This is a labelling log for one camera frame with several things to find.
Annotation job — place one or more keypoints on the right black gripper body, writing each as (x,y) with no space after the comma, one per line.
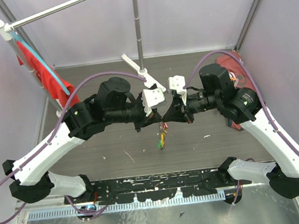
(188,117)

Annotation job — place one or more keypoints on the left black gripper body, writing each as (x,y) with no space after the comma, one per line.
(140,116)

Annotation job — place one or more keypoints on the large keyring with yellow handle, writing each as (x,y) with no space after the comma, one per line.
(162,137)

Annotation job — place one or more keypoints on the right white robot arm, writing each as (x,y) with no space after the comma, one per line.
(242,106)

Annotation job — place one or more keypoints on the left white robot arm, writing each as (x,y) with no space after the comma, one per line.
(113,103)

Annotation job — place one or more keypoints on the folded maroon t-shirt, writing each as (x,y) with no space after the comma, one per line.
(237,75)

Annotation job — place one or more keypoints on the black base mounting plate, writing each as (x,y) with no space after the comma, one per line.
(155,187)

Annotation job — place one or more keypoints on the red shirt on hanger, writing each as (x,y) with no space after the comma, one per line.
(55,91)

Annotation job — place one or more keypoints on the blue clothes hanger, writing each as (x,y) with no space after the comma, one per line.
(41,61)

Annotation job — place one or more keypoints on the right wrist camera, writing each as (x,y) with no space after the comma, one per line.
(177,83)

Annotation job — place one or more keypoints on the slotted cable duct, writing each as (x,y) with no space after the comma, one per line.
(66,212)

